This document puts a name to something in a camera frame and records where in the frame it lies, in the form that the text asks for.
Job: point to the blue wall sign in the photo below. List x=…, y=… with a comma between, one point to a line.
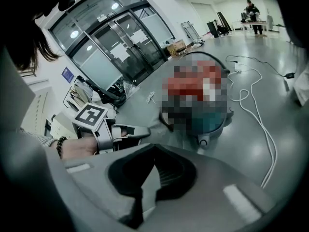
x=67, y=74

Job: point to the transparent umbrella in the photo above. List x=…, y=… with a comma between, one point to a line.
x=131, y=88

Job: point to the long work table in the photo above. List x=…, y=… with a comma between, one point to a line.
x=249, y=22

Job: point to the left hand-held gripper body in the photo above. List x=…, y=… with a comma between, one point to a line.
x=90, y=116

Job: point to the red vacuum cleaner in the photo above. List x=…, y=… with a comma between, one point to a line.
x=198, y=100

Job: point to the cardboard box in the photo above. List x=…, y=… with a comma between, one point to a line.
x=176, y=47

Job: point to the folded metal frame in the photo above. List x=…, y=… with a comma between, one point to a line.
x=190, y=30

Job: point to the person's left forearm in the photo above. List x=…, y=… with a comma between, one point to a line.
x=77, y=147

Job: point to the white power adapter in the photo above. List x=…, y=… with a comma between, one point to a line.
x=238, y=67

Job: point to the black office chair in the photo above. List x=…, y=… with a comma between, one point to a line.
x=106, y=94

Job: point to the black framed glass door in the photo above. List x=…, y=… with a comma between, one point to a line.
x=113, y=33

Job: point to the black cabinet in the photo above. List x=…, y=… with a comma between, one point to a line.
x=213, y=29

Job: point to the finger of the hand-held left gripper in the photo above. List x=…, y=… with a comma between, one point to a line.
x=128, y=144
x=135, y=132

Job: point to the striped shirt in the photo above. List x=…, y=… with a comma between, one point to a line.
x=41, y=138

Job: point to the white drawer cabinet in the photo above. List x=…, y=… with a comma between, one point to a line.
x=60, y=127

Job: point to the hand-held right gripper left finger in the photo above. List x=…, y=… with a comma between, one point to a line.
x=101, y=178

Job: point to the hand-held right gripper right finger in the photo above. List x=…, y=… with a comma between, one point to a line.
x=212, y=178

